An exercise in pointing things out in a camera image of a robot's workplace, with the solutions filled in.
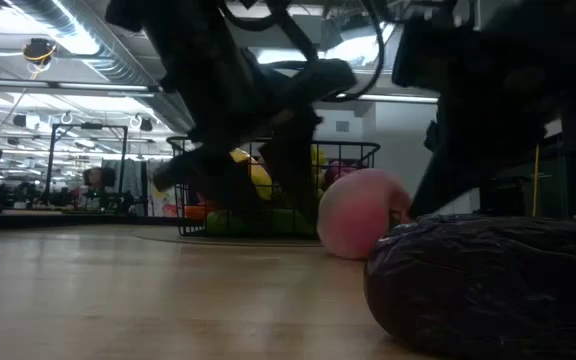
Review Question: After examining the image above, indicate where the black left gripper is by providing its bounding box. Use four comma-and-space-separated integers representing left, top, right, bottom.
152, 29, 358, 221

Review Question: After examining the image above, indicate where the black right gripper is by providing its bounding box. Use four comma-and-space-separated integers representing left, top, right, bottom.
407, 89, 549, 220

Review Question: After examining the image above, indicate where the green cucumber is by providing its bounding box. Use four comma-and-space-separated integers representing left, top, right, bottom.
206, 207, 319, 237

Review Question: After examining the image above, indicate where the pink peach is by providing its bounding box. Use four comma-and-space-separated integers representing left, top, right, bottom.
316, 168, 414, 261

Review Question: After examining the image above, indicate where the dark purple eggplant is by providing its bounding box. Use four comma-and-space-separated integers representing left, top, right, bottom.
363, 213, 576, 360

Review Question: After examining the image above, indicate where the grey round mat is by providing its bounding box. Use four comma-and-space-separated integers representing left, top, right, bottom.
132, 227, 324, 247

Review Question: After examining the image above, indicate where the person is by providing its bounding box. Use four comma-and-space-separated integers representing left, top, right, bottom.
80, 166, 119, 211

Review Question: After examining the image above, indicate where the black wire basket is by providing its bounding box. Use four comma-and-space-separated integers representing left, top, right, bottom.
166, 135, 382, 239

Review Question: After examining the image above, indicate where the black metal rig frame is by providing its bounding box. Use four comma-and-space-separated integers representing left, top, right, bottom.
44, 122, 129, 211

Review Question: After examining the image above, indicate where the ceiling cable reel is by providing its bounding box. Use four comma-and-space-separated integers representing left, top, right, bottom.
21, 37, 58, 81

